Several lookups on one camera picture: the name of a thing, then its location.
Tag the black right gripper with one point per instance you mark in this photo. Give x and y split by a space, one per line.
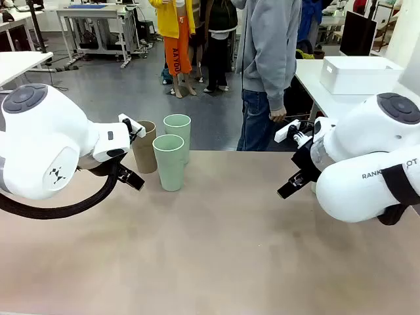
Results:
305 160

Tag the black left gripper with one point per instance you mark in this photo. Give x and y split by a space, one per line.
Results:
100 165

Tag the brown plastic cup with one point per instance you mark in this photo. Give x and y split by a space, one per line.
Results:
146 154

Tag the light green plastic cup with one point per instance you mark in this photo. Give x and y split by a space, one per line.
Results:
169 164
180 131

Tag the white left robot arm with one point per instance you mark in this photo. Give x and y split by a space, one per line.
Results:
42 141

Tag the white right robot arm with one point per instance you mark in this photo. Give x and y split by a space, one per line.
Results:
361 138

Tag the person's left forearm grey sleeve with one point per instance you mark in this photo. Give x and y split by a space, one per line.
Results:
279 82

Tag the white table with basket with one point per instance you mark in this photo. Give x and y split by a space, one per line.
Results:
315 85

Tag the white plastic basket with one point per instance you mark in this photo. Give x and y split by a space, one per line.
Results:
357 73

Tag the person's left hand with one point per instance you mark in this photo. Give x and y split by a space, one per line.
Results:
278 115

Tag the person in grey hoodie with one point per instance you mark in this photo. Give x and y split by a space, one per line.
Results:
262 42

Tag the person in yellow jacket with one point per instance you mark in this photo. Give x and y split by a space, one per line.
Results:
175 39

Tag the white side table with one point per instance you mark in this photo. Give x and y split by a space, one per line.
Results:
19 64

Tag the person in black clothes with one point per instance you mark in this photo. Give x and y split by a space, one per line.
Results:
218 42

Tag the black monitor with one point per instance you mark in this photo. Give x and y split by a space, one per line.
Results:
356 34

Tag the person in blue jacket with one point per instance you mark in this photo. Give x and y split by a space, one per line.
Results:
310 19

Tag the grey metal workbench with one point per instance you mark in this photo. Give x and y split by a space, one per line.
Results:
95 14

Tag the black pole stand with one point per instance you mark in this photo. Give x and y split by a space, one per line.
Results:
36 26

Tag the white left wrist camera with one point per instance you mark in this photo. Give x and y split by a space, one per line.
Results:
136 129

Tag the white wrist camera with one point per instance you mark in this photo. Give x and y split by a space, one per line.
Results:
283 131
136 129

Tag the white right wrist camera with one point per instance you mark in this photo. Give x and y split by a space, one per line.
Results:
283 131

